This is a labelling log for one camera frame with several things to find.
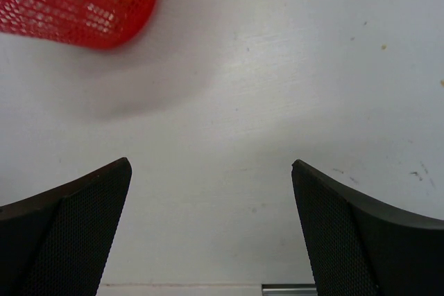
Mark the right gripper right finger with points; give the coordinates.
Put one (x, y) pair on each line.
(358, 245)

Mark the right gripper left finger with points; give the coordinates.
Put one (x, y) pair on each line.
(58, 242)

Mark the red mesh plastic bin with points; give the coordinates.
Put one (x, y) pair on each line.
(93, 24)

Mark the right aluminium frame rail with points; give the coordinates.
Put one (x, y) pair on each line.
(289, 290)

